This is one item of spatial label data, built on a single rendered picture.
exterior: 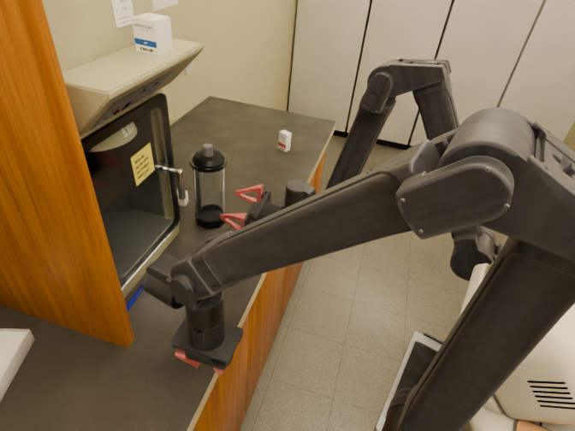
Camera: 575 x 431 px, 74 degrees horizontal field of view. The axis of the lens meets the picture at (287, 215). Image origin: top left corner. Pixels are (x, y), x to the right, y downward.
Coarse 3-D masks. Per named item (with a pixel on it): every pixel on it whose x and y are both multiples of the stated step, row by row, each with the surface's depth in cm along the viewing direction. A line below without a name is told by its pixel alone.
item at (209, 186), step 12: (192, 156) 111; (204, 168) 107; (204, 180) 110; (216, 180) 112; (204, 192) 113; (216, 192) 114; (204, 204) 116; (216, 204) 117; (204, 216) 119; (216, 216) 120
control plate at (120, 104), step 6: (162, 78) 75; (150, 84) 71; (138, 90) 68; (150, 90) 77; (126, 96) 65; (132, 96) 68; (138, 96) 73; (120, 102) 65; (126, 102) 69; (132, 102) 74; (114, 108) 66; (120, 108) 70; (108, 114) 67; (102, 120) 67; (96, 126) 68
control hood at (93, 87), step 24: (192, 48) 78; (72, 72) 63; (96, 72) 64; (120, 72) 64; (144, 72) 65; (168, 72) 75; (72, 96) 60; (96, 96) 58; (120, 96) 62; (96, 120) 64
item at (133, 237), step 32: (160, 96) 89; (128, 128) 81; (160, 128) 92; (96, 160) 74; (128, 160) 83; (160, 160) 96; (96, 192) 76; (128, 192) 86; (160, 192) 100; (128, 224) 89; (160, 224) 104; (128, 256) 93
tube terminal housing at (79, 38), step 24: (48, 0) 57; (72, 0) 61; (96, 0) 66; (144, 0) 77; (72, 24) 62; (96, 24) 67; (72, 48) 63; (96, 48) 68; (120, 48) 74; (168, 240) 113; (144, 264) 103
